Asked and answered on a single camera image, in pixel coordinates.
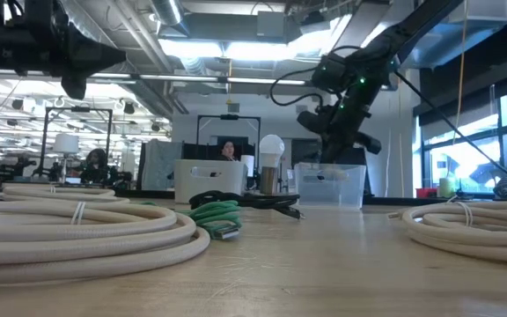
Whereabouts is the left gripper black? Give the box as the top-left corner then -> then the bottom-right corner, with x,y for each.
19,0 -> 127,100

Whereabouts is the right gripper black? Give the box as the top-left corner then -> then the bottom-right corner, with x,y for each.
298,109 -> 382,165

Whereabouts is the black USB cable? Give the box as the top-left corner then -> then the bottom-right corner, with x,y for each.
188,189 -> 306,220

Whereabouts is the green USB cable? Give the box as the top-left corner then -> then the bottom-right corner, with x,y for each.
141,200 -> 244,241

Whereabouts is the cream USB cable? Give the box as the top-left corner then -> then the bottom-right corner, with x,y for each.
387,200 -> 507,266
0,200 -> 211,286
1,184 -> 131,206

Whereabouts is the clear plastic bin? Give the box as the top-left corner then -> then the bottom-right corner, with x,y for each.
293,162 -> 367,210

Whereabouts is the white light bulb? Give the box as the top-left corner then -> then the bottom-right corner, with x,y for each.
259,134 -> 286,169

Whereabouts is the white table lamp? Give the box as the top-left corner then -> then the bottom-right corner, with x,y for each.
53,133 -> 80,181

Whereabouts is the yellow-green cup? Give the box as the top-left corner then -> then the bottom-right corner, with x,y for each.
437,177 -> 456,199

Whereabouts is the person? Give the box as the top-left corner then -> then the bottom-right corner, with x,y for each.
78,148 -> 121,185
217,140 -> 239,162

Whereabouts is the grey cloth cover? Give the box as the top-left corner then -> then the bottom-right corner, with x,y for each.
140,139 -> 184,191

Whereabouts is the white plastic bin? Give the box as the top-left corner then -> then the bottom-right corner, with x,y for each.
173,158 -> 249,204

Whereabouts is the black metal station frame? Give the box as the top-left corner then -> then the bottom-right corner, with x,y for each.
40,107 -> 114,177
195,114 -> 262,159

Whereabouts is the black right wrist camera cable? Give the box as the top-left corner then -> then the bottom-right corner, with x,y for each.
269,43 -> 363,108

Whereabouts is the long black taut cable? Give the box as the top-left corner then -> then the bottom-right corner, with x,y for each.
393,70 -> 507,190

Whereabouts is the yellow hanging cord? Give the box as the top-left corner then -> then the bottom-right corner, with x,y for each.
453,0 -> 469,146

